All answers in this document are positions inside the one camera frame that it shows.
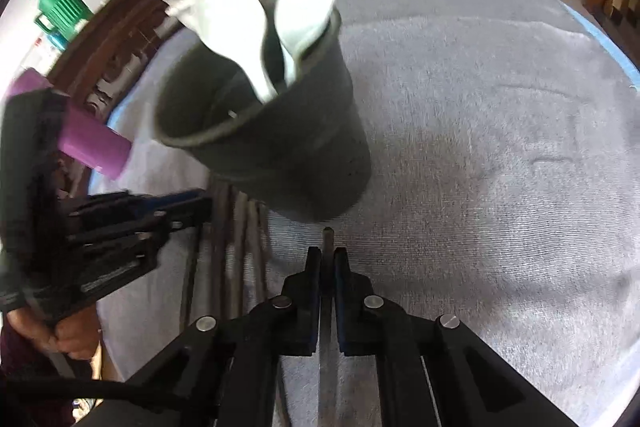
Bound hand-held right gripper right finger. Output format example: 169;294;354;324
334;247;578;427

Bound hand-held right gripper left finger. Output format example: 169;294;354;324
117;247;323;427

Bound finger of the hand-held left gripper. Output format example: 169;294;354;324
67;188;213;234
70;216;184;259

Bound dark grey utensil cup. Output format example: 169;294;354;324
152;7;373;223

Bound person's left forearm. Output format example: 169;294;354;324
0;324;96;427

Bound person's left hand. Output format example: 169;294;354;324
10;302;103;360

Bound purple insulated cup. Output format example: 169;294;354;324
7;72;133;180

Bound dark wooden table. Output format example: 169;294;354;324
47;0;281;198

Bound grey towel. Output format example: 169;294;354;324
95;0;636;427

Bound green thermos flask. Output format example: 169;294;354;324
34;0;96;45

